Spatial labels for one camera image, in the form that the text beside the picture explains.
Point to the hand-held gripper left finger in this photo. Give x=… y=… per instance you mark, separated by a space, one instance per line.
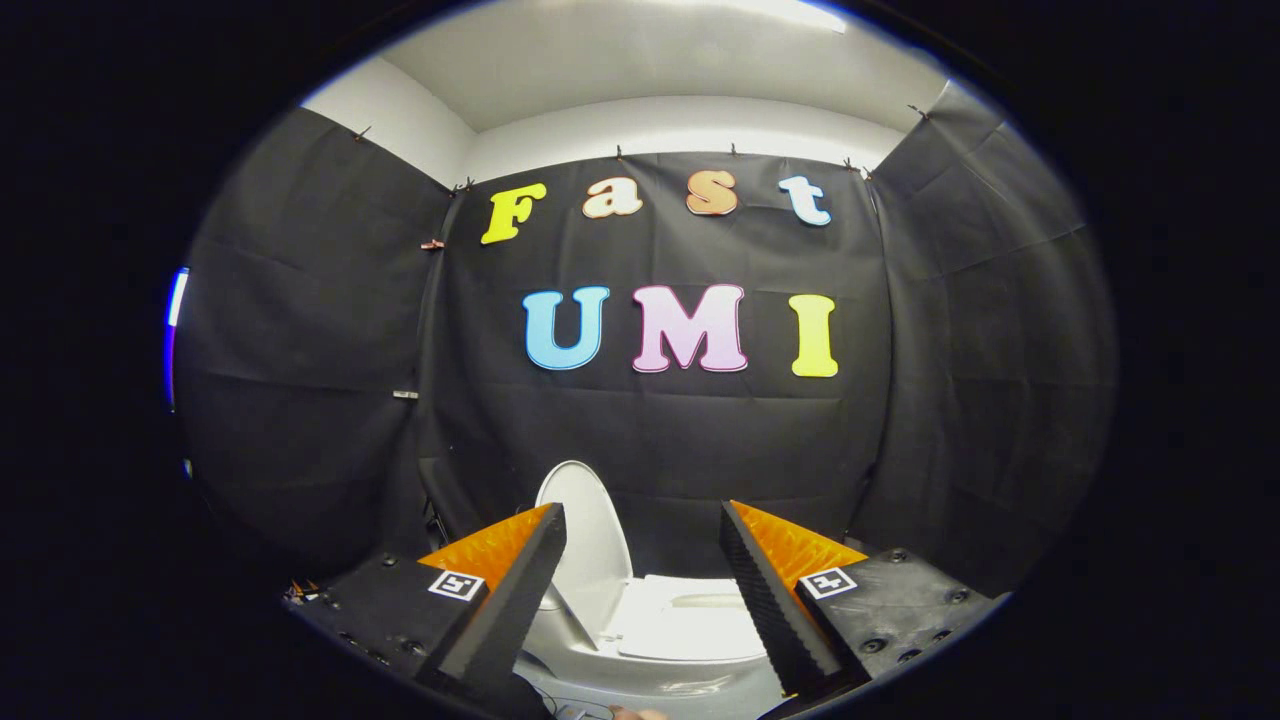
x=510 y=610

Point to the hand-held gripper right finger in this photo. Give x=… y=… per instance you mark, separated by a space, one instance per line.
x=770 y=610

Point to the white toilet lid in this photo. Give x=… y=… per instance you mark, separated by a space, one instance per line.
x=590 y=540

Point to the white toilet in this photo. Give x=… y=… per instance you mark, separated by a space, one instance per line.
x=650 y=685

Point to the black backdrop cloth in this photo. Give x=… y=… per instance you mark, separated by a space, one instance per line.
x=660 y=440

